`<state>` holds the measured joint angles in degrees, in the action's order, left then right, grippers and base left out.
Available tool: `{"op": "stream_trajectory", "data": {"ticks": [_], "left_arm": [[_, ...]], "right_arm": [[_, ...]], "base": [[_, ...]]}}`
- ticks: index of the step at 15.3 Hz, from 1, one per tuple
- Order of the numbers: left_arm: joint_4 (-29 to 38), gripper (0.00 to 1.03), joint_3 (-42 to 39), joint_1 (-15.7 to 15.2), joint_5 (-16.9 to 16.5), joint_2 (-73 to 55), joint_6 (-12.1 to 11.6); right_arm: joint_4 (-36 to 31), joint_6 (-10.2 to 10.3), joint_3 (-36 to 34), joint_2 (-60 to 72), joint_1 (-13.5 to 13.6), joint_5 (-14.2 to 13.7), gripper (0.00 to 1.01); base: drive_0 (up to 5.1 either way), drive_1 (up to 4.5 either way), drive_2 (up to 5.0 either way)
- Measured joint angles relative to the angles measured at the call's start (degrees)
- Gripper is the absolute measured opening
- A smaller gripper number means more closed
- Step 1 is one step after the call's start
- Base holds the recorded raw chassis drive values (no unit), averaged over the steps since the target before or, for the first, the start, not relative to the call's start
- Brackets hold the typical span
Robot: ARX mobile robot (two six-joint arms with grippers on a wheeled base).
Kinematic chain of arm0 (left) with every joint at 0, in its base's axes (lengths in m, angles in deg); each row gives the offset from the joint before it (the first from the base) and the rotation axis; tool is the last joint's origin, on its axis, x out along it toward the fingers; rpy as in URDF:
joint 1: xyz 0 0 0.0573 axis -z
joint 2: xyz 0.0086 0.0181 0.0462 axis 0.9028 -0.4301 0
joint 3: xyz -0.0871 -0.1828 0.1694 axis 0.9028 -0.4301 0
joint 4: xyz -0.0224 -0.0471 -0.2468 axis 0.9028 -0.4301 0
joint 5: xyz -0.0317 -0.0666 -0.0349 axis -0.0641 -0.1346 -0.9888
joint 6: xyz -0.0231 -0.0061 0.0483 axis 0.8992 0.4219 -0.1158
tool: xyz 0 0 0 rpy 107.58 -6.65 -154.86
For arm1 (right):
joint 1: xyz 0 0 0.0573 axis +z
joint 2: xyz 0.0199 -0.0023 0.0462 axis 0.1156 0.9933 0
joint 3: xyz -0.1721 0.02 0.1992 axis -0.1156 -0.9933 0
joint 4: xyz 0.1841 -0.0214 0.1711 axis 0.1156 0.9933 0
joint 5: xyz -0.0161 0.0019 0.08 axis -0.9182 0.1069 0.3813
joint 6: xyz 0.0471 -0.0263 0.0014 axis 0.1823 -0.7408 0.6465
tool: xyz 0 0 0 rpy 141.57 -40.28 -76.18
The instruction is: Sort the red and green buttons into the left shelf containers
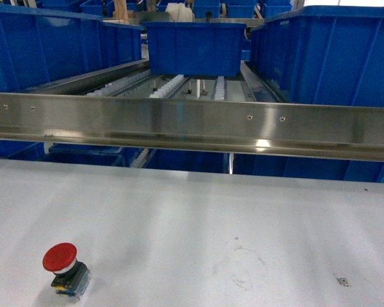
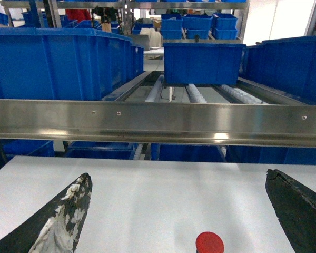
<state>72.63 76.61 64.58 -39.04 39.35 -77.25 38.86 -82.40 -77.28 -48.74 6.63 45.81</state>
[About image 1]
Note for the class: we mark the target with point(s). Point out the red mushroom push button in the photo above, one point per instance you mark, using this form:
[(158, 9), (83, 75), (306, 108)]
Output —
[(71, 277)]

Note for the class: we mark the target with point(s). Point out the blue bin centre back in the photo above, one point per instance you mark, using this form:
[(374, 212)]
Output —
[(195, 48)]

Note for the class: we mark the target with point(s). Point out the white roller track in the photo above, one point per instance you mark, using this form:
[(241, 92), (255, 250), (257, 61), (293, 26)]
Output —
[(167, 88)]

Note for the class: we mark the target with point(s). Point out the stainless steel shelf rail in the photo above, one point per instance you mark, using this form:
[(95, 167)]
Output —
[(329, 132)]

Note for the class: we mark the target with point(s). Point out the large blue bin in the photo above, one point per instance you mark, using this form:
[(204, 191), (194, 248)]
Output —
[(326, 55), (39, 46)]

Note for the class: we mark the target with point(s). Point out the large blue bin right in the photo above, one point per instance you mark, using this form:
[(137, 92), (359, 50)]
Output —
[(326, 55)]

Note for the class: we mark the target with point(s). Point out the large blue bin left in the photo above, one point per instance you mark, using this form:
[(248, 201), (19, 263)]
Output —
[(39, 46)]

